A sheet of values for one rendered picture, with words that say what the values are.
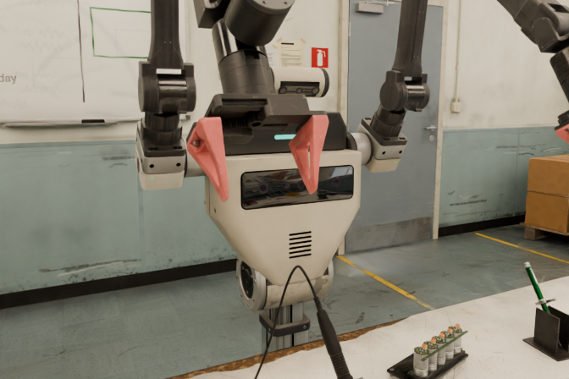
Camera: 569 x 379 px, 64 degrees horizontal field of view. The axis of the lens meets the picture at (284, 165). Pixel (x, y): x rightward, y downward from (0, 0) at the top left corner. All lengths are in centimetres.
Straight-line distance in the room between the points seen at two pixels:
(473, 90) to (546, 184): 105
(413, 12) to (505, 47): 380
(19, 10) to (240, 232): 236
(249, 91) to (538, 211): 433
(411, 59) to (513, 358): 69
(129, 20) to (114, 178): 101
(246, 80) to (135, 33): 268
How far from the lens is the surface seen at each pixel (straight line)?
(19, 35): 312
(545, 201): 465
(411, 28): 118
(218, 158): 44
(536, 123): 534
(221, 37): 52
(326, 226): 112
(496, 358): 103
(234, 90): 48
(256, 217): 103
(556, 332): 106
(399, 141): 125
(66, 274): 329
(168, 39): 92
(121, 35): 313
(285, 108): 47
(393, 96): 117
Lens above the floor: 123
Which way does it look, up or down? 8 degrees down
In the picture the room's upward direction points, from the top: straight up
